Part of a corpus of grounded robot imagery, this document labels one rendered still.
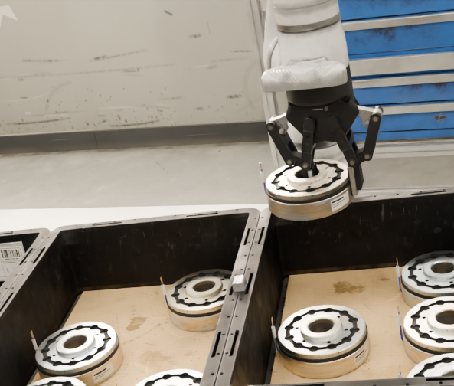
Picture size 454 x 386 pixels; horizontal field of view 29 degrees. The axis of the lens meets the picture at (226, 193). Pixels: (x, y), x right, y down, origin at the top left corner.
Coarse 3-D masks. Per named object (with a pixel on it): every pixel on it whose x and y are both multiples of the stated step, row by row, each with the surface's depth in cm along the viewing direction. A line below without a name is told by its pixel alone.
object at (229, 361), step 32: (416, 192) 111; (448, 192) 109; (256, 256) 103; (224, 352) 86; (224, 384) 81; (288, 384) 79; (320, 384) 79; (352, 384) 78; (384, 384) 77; (416, 384) 76; (448, 384) 75
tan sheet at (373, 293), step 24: (288, 288) 114; (312, 288) 113; (336, 288) 112; (360, 288) 111; (384, 288) 110; (288, 312) 109; (360, 312) 106; (384, 312) 105; (384, 336) 101; (384, 360) 97; (408, 360) 96
